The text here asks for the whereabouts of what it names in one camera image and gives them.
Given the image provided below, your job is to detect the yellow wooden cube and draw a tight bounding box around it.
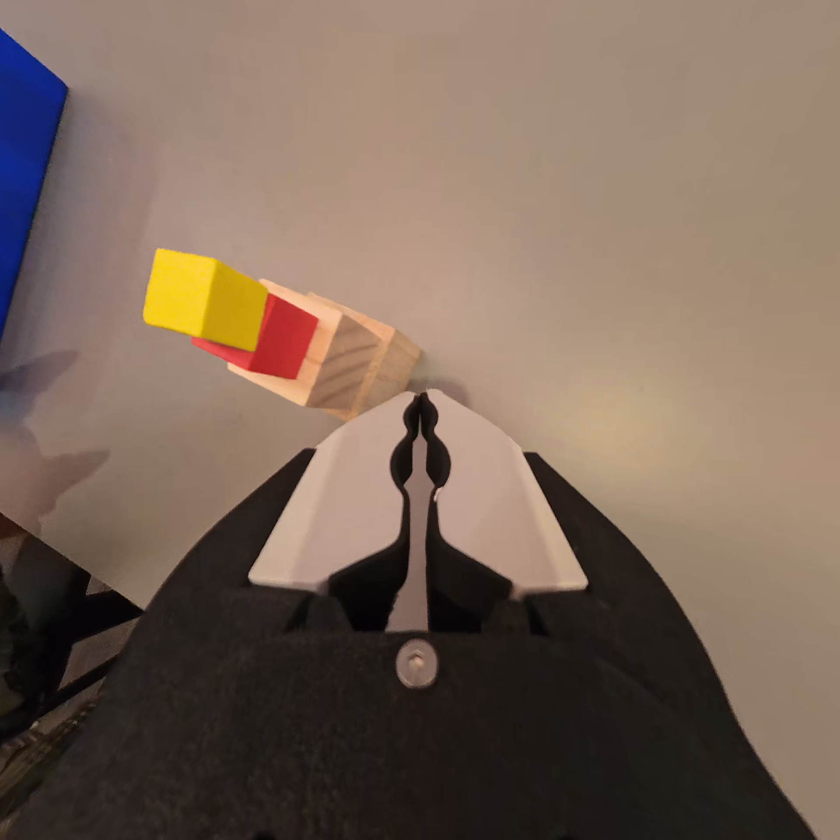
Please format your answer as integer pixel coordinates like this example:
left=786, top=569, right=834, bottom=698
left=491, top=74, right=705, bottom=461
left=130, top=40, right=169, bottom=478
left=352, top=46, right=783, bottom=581
left=142, top=247, right=269, bottom=353

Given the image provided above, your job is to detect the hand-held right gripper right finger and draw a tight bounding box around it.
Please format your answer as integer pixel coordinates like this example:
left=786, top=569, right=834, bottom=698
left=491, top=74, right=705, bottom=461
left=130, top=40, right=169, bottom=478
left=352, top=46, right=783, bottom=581
left=422, top=388, right=589, bottom=632

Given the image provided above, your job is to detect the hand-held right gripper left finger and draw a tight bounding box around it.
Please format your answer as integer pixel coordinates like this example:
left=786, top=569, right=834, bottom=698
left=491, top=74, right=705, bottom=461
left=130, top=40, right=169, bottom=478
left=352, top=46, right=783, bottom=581
left=248, top=390, right=421, bottom=632

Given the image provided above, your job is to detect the red wooden cube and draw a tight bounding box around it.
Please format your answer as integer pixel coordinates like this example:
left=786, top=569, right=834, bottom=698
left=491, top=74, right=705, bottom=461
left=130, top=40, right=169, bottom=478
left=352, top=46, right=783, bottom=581
left=191, top=293, right=320, bottom=381

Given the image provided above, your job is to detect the medium plain wooden cube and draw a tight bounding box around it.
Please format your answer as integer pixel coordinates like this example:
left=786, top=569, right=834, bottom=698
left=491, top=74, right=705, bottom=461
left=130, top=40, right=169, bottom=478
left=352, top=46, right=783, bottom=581
left=227, top=278, right=383, bottom=410

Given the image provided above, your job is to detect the large plain wooden cube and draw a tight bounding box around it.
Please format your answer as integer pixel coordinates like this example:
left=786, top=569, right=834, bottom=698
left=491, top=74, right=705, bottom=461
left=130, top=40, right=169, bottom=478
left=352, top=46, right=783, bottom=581
left=308, top=291, right=422, bottom=421

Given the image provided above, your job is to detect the blue plastic bin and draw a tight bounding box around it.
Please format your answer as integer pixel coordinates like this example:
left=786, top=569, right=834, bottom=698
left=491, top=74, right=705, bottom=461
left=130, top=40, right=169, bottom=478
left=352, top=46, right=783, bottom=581
left=0, top=26, right=70, bottom=350

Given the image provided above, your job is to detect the person's plaid shirt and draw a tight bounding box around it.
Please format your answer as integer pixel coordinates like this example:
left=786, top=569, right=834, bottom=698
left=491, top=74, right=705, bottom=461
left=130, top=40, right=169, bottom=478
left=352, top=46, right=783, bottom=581
left=0, top=564, right=99, bottom=815

